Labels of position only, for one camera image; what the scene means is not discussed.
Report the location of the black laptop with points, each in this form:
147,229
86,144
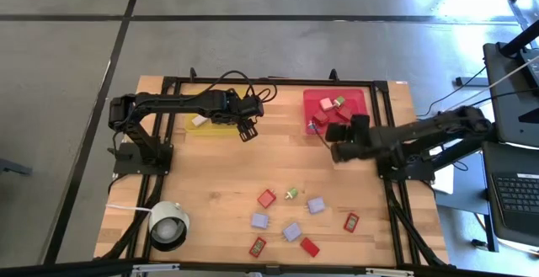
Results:
518,193

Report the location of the black camera bracket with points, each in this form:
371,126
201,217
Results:
273,268

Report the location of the black aluminium table frame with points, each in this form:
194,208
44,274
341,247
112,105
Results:
295,81

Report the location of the silver metal bracket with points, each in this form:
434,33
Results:
389,272
156,267

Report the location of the white paper sheet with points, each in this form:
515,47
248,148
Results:
445,182

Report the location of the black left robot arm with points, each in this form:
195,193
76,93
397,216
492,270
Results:
168,101

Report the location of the red translucent plastic bin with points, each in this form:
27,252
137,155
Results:
311,100

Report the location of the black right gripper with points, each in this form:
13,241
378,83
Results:
353,148

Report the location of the grey chair foot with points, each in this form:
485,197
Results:
12,167

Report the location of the green and white charger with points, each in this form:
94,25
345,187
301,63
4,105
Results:
291,193

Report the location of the yellow translucent plastic bin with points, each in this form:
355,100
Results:
210,129

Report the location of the white framed small device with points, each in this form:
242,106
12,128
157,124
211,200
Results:
199,120

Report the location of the lilac wall charger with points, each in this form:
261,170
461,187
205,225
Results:
292,232
316,206
260,221

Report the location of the white round lamp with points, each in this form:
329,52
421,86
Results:
168,226

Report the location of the red rectangular case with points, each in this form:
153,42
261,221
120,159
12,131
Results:
310,247

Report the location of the red framed small device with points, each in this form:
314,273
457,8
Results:
351,222
257,247

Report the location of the small blue white charger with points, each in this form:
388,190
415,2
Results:
311,126

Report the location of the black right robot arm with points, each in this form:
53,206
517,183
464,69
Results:
442,127

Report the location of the black equipment cart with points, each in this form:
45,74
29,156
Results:
505,83

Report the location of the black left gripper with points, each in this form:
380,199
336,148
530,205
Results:
246,108

